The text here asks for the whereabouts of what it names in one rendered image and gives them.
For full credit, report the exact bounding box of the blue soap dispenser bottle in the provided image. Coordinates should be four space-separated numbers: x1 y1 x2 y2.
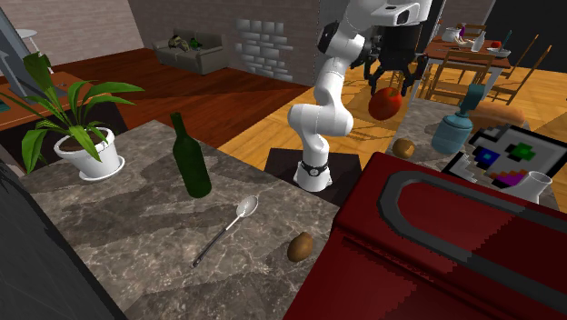
431 83 486 155

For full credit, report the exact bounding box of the brown wooden desk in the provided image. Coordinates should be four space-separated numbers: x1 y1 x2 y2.
0 70 112 133

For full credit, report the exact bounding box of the wooden dining table with chairs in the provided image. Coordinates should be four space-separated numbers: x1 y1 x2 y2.
415 21 553 106

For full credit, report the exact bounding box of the brown bread loaf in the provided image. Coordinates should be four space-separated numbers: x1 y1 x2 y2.
466 102 529 132

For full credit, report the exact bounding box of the grey sofa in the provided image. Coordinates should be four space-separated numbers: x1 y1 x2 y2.
152 28 228 76

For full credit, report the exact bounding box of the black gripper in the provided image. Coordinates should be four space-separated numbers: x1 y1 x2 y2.
363 22 428 96

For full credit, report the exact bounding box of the silver spoon with dark handle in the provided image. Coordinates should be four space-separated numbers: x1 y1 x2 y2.
189 195 260 270

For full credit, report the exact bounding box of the brown potato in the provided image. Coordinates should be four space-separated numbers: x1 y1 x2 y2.
392 137 416 160
286 231 315 264

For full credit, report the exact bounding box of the white cup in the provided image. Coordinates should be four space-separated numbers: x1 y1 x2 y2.
508 171 554 205

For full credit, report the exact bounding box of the dark robot stand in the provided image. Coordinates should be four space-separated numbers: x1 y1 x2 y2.
264 147 364 207

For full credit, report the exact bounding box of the dark green glass bottle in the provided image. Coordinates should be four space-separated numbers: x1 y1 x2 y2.
169 111 214 200

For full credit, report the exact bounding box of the green plant in white pot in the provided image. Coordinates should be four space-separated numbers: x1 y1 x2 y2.
0 51 145 183

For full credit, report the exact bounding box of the white board with coloured patches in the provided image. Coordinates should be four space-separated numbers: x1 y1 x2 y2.
441 124 567 193

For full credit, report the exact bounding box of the grey monitor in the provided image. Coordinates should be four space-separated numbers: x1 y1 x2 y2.
0 7 68 105

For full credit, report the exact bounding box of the red apple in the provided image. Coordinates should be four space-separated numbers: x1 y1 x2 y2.
367 86 403 122

